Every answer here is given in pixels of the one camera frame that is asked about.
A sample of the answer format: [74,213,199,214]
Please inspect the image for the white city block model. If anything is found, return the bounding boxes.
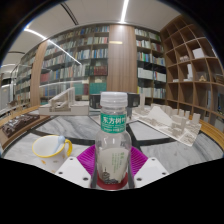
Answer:
[131,92,203,148]

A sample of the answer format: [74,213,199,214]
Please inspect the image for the white architectural building model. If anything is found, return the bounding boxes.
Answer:
[37,86,91,117]

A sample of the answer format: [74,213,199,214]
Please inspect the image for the white mug with yellow rim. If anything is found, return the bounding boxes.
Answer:
[31,134,74,175]

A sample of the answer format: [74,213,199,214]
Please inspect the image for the long ceiling light strip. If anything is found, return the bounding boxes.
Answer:
[118,0,131,25]

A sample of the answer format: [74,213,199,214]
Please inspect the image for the dark grey building model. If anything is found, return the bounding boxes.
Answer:
[88,92,141,110]

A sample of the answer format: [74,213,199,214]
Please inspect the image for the light blue spoon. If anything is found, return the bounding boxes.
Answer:
[52,134,67,155]

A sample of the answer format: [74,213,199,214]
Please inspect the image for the flat round red coaster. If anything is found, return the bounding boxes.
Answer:
[96,172,130,191]

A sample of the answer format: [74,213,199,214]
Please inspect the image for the wide bookshelf full of books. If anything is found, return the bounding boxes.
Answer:
[13,25,111,108]

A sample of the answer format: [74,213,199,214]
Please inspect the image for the narrow bookshelf full of books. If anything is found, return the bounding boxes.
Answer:
[134,27,168,102]

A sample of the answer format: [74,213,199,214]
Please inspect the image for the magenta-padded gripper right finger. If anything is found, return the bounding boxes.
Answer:
[128,146,170,190]

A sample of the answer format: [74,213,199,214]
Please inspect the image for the clear bottle with green label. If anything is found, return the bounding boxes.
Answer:
[94,91,133,188]

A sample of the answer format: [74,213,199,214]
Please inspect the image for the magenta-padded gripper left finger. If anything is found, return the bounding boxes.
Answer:
[54,144,98,190]

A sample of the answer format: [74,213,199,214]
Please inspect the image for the wooden cubby shelf unit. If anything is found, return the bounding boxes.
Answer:
[158,14,224,127]

